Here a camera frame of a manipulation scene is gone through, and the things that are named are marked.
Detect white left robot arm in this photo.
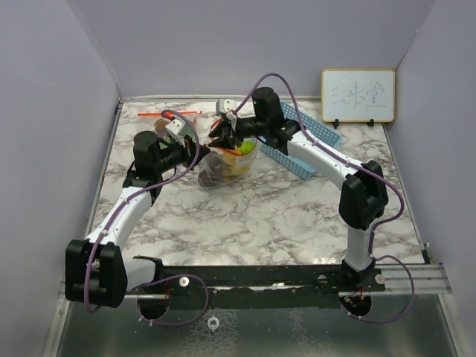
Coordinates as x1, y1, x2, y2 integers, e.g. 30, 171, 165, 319
65, 131, 201, 311

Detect aluminium extrusion frame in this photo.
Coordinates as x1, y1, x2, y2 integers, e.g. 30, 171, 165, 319
57, 266, 453, 300

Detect green wrinkled ball fruit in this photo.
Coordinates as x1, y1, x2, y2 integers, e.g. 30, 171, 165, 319
239, 141, 255, 155

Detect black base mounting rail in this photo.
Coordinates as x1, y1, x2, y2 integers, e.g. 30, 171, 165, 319
126, 265, 385, 311

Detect small whiteboard wooden frame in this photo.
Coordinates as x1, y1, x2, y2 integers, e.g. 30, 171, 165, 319
321, 68, 396, 123

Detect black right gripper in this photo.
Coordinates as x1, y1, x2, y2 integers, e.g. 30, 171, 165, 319
209, 117, 268, 150

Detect clear zip bag orange zipper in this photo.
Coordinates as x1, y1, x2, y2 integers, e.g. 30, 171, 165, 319
138, 111, 203, 142

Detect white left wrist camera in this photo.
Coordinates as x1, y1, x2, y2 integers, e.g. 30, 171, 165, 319
165, 118, 193, 146

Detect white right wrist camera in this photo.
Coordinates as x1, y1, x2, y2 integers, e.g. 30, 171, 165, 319
216, 98, 238, 130

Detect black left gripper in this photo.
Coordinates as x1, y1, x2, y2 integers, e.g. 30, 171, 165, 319
155, 134, 210, 174

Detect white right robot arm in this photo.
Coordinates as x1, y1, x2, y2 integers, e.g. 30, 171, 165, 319
209, 87, 388, 291

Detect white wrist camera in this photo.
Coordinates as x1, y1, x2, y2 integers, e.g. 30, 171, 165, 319
216, 98, 238, 130
165, 118, 193, 146

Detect light blue perforated plastic basket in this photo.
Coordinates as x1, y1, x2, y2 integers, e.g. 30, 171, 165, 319
261, 101, 345, 187

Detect brown kiwi fruit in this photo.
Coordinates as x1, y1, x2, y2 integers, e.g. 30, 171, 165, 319
154, 118, 169, 137

